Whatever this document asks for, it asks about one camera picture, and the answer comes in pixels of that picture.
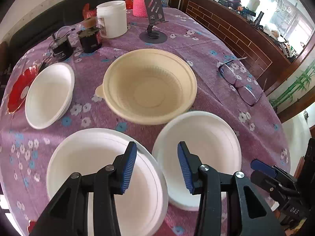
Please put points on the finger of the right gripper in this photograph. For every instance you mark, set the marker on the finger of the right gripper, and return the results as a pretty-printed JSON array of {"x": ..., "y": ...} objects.
[
  {"x": 270, "y": 171},
  {"x": 265, "y": 181}
]

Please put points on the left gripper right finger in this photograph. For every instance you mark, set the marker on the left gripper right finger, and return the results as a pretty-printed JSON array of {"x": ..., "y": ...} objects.
[{"x": 247, "y": 212}]

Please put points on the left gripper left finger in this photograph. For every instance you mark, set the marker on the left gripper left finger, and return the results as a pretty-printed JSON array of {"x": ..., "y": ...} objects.
[{"x": 67, "y": 211}]

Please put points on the white foam deep plate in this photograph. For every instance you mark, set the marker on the white foam deep plate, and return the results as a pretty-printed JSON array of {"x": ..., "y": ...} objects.
[{"x": 143, "y": 207}]

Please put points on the cream plastic bowl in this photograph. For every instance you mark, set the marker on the cream plastic bowl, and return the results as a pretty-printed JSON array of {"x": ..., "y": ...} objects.
[{"x": 148, "y": 86}]

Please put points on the small white foam bowl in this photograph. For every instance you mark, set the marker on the small white foam bowl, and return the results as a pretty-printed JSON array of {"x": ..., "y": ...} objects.
[{"x": 49, "y": 95}]

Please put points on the purple floral tablecloth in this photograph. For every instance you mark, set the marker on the purple floral tablecloth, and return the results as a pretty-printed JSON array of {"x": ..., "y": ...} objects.
[{"x": 25, "y": 152}]

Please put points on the brick pattern wooden counter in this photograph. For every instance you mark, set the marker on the brick pattern wooden counter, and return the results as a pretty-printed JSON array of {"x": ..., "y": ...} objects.
[{"x": 266, "y": 61}]

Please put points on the small red glass dish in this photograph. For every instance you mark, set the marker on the small red glass dish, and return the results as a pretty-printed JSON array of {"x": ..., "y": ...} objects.
[{"x": 20, "y": 89}]

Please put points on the black ink bottle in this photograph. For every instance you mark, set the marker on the black ink bottle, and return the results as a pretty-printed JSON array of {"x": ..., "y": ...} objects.
[{"x": 60, "y": 48}]

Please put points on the black phone stand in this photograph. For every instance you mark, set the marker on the black phone stand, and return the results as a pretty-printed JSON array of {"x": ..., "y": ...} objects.
[{"x": 155, "y": 14}]

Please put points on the dark jar with red label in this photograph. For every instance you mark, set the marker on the dark jar with red label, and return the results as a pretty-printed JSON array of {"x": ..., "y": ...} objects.
[{"x": 90, "y": 38}]

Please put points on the white plastic jar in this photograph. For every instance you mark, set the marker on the white plastic jar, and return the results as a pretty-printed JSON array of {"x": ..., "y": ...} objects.
[{"x": 112, "y": 19}]

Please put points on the black sofa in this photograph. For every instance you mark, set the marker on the black sofa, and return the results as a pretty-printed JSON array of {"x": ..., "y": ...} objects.
[{"x": 40, "y": 23}]

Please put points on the purple frame eyeglasses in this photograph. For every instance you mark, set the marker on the purple frame eyeglasses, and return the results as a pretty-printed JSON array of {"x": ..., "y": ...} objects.
[{"x": 245, "y": 92}]

